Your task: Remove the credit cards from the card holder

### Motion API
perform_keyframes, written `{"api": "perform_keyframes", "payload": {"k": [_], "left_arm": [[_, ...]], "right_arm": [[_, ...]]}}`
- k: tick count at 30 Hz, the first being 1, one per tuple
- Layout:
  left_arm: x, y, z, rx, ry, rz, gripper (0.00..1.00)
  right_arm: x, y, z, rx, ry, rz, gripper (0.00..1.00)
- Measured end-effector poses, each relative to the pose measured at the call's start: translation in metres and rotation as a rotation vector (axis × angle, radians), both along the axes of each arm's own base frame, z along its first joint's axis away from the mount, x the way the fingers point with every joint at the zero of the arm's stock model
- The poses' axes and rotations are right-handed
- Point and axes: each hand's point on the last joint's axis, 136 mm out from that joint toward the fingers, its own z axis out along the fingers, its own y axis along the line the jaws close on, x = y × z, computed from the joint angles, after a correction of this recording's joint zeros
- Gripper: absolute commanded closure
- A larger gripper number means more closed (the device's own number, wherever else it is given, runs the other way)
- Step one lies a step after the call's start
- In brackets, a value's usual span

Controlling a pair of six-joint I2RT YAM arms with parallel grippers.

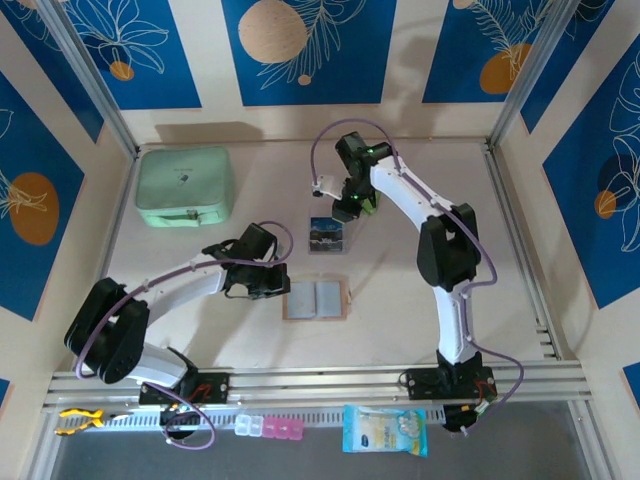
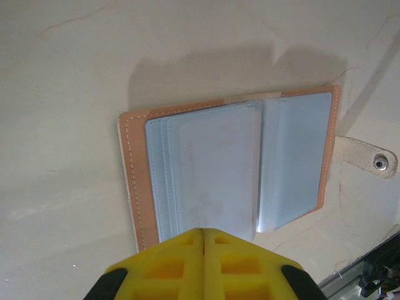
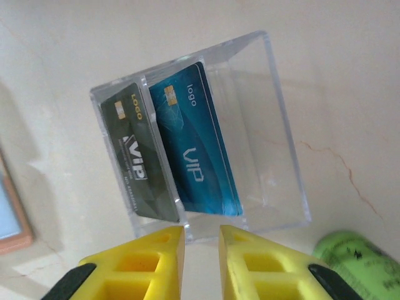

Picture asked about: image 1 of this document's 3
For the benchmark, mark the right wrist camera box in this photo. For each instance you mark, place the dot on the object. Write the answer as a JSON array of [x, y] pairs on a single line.
[[327, 186]]

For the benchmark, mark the blue snack packet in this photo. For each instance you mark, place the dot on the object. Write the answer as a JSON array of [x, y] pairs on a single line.
[[385, 430]]

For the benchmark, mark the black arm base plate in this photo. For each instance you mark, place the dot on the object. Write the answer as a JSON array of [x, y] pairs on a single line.
[[215, 387], [425, 385]]

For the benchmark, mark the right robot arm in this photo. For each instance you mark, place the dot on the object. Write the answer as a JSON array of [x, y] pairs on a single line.
[[450, 250]]

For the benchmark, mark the blue credit card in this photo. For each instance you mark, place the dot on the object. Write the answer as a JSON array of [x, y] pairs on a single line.
[[327, 225]]

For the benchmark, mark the aluminium frame post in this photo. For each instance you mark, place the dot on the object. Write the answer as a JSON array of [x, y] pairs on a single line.
[[90, 75], [530, 75]]

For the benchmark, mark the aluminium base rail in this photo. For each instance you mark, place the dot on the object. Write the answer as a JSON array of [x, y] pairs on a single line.
[[320, 380]]

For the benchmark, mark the mint green zip pouch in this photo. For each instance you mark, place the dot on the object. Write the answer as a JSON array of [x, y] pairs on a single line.
[[182, 180]]

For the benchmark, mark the pink pill box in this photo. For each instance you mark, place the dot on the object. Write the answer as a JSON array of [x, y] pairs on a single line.
[[284, 429]]

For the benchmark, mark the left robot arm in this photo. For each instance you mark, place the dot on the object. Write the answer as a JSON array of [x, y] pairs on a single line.
[[110, 330]]

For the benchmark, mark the yellow black pliers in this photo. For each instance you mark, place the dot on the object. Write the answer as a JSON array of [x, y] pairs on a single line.
[[80, 417]]

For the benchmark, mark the tan leather card holder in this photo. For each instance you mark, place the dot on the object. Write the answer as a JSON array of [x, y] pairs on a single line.
[[327, 297]]

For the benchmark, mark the clear pill box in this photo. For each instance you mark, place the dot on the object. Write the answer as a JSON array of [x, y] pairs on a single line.
[[248, 426]]

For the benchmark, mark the aluminium side rail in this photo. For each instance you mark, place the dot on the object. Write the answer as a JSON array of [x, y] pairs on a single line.
[[501, 190], [119, 215]]

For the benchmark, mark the small green bottle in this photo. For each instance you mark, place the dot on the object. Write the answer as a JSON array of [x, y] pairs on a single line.
[[372, 205]]

